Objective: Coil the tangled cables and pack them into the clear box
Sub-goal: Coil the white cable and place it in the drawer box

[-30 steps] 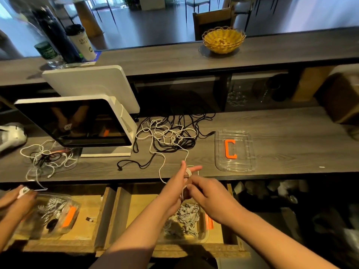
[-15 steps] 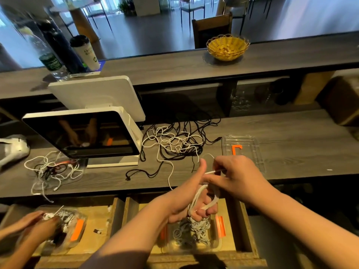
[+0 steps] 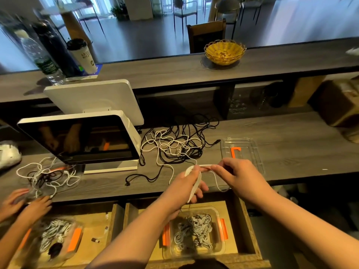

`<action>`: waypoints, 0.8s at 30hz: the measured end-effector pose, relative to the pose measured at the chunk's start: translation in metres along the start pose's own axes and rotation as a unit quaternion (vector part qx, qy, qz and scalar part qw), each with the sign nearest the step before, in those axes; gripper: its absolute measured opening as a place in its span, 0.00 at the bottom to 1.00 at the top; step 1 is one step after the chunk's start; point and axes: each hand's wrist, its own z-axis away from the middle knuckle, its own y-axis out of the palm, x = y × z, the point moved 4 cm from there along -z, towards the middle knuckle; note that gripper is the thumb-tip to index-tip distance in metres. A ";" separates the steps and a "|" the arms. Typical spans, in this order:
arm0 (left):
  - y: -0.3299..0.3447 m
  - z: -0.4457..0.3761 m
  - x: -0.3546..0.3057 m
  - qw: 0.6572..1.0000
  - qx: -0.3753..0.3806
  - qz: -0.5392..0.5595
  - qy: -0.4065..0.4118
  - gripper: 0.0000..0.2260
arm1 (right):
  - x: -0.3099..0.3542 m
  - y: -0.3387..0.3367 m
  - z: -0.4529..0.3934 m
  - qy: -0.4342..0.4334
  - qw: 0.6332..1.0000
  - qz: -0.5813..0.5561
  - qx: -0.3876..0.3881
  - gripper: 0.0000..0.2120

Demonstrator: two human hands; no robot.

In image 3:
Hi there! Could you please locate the person's left hand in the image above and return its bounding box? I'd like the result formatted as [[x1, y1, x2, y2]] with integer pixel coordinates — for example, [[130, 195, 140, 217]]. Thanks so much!
[[159, 165, 210, 220]]

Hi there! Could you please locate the person's right hand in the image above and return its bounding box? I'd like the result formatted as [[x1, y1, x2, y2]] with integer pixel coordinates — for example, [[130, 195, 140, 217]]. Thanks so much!
[[210, 158, 276, 207]]

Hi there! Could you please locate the clear container drawer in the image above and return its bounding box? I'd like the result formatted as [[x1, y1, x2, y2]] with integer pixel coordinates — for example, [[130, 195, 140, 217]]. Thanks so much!
[[162, 205, 230, 260], [19, 217, 85, 268]]

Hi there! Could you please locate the another person's forearm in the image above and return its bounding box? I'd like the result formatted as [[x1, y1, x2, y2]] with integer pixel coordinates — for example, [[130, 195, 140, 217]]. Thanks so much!
[[0, 221, 36, 269]]

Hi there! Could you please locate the person's left forearm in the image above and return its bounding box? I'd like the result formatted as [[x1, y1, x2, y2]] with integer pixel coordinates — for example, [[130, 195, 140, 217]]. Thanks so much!
[[87, 199, 186, 269]]

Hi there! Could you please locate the person's right forearm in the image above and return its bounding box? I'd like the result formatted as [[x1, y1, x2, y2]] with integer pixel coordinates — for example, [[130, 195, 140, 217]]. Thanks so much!
[[255, 190, 359, 269]]

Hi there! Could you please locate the brown cardboard box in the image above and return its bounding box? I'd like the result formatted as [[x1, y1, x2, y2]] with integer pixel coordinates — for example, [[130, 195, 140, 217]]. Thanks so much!
[[320, 78, 359, 128]]

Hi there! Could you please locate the wooden drawer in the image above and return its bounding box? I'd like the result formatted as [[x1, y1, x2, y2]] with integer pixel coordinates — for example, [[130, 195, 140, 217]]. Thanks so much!
[[125, 190, 271, 269], [11, 201, 125, 269]]

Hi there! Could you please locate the flat cardboard sheet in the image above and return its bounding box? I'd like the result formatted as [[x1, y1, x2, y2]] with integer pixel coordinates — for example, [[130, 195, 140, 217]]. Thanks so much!
[[289, 75, 326, 108]]

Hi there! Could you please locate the white touchscreen monitor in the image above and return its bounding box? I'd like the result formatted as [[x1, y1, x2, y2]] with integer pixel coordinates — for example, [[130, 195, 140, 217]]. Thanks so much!
[[17, 111, 142, 175]]

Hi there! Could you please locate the grey wooden bar counter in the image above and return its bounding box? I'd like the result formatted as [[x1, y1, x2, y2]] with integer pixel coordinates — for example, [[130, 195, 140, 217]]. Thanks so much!
[[0, 37, 359, 104]]

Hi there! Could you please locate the white customer display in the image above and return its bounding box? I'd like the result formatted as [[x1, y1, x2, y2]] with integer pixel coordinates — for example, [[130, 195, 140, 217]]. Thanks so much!
[[44, 79, 145, 127]]

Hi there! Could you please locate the yellow woven basket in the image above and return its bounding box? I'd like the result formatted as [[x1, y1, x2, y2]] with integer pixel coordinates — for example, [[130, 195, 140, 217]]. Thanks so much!
[[203, 40, 247, 67]]

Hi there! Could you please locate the brown wooden chair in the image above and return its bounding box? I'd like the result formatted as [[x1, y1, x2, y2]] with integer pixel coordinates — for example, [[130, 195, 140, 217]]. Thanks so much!
[[187, 21, 227, 54]]

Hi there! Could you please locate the white paper coffee cup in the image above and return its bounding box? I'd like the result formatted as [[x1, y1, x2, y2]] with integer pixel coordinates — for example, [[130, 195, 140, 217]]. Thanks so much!
[[66, 39, 98, 75]]

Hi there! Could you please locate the black metal chair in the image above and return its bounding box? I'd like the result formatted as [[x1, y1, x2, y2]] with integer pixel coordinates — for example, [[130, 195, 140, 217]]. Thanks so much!
[[173, 0, 198, 35], [216, 0, 242, 38], [76, 0, 106, 38]]

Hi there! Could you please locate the white headset device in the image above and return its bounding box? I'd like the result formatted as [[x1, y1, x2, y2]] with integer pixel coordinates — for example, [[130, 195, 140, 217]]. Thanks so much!
[[0, 141, 22, 171]]

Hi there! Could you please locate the black thermos bottle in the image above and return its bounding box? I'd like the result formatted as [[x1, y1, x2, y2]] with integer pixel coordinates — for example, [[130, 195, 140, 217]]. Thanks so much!
[[33, 22, 83, 78]]

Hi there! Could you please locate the clear plastic water bottle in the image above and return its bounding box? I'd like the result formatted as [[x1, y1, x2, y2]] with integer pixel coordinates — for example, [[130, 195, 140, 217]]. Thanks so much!
[[14, 30, 66, 85]]

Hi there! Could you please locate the green potted plant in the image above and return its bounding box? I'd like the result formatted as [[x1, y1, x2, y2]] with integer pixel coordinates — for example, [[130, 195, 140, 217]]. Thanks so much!
[[111, 4, 130, 22]]

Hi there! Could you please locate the round wooden table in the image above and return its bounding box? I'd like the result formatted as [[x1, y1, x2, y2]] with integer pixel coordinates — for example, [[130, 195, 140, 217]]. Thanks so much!
[[39, 4, 90, 45]]

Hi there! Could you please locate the bundle of black cables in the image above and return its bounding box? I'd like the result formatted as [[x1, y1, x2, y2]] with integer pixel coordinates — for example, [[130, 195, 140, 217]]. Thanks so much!
[[168, 114, 221, 161]]

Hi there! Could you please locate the black coiled cable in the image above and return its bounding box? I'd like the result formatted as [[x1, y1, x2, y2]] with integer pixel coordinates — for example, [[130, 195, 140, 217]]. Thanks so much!
[[47, 242, 63, 259]]

